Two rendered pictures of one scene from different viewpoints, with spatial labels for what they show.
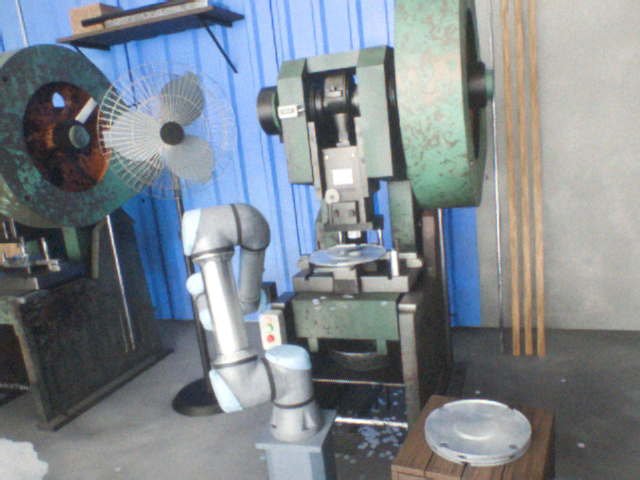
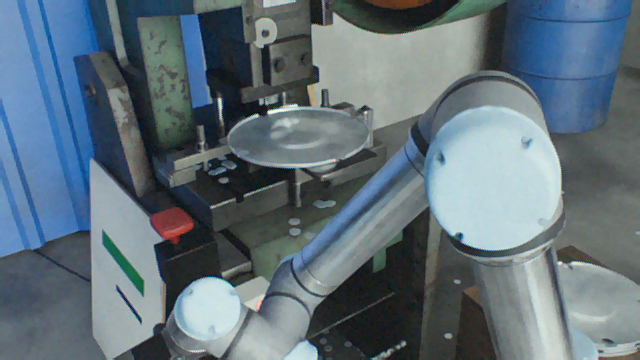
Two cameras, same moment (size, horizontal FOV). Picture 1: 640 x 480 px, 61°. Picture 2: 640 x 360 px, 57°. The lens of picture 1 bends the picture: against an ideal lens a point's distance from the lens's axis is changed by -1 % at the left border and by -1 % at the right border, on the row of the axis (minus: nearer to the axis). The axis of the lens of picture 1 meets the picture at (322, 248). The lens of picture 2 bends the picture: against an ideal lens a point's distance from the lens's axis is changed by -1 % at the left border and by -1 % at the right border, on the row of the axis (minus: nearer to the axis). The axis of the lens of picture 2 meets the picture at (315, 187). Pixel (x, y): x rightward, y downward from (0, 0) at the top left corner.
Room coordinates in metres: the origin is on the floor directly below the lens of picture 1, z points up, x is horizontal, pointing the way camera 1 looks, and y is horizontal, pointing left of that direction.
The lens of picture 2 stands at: (1.30, 0.81, 1.28)
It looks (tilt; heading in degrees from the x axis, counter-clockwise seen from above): 29 degrees down; 305
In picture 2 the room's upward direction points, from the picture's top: 2 degrees counter-clockwise
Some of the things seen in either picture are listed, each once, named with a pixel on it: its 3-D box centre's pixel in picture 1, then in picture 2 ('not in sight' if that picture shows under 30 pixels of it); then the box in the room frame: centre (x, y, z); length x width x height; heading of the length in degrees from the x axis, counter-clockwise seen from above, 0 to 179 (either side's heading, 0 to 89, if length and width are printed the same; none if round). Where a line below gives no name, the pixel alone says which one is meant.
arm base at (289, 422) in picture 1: (295, 410); not in sight; (1.37, 0.12, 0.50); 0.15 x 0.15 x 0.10
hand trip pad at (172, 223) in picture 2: not in sight; (174, 237); (1.98, 0.26, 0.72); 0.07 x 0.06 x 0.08; 159
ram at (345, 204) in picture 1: (346, 182); (268, 1); (2.03, -0.12, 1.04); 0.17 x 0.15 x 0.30; 159
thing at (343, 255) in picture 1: (346, 254); (298, 134); (1.95, -0.09, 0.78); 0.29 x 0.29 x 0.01
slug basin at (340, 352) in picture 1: (366, 347); not in sight; (2.07, -0.13, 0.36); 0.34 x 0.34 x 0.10
